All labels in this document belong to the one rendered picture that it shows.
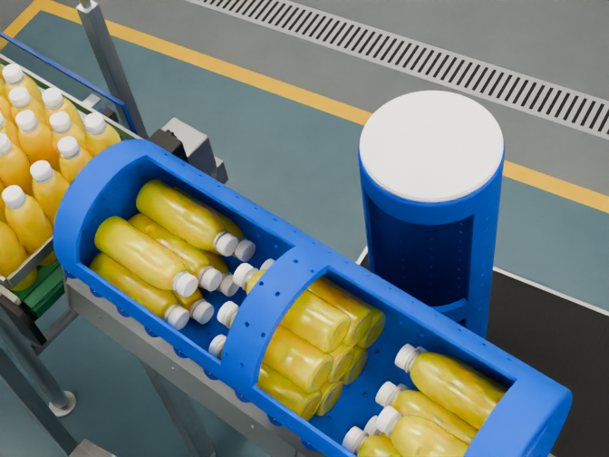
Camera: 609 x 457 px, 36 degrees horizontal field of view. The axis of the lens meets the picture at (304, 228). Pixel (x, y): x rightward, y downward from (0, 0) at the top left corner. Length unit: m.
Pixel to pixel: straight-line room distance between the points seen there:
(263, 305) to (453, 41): 2.22
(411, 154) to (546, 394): 0.64
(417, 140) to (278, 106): 1.55
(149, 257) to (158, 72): 2.00
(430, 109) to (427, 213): 0.23
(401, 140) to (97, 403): 1.38
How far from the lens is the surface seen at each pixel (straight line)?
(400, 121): 1.88
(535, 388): 1.38
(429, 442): 1.41
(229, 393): 1.72
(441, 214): 1.79
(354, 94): 3.35
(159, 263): 1.61
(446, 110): 1.90
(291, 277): 1.45
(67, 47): 3.79
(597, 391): 2.58
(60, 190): 1.89
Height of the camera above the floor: 2.45
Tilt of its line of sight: 55 degrees down
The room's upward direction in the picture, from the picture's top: 11 degrees counter-clockwise
